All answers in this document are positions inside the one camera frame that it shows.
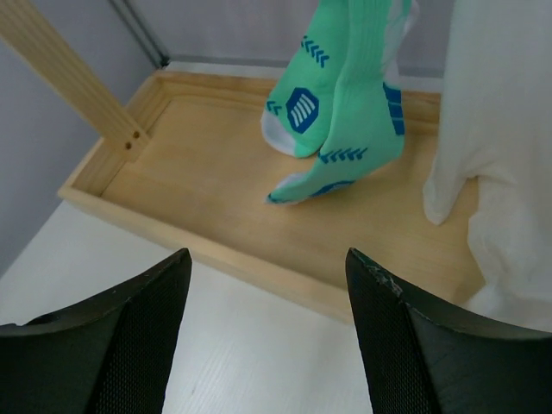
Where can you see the white cloth on hanger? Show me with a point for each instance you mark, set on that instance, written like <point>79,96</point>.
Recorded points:
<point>495,127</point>

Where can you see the mint green patterned sock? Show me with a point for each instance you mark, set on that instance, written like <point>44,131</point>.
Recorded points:
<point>298,110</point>

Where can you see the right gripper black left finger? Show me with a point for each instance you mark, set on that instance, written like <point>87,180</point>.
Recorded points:
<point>110,353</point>

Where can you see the wooden drying rack frame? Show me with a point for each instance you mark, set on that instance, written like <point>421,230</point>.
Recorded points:
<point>184,165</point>

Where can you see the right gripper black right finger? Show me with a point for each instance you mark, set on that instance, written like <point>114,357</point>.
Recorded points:
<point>422,354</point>

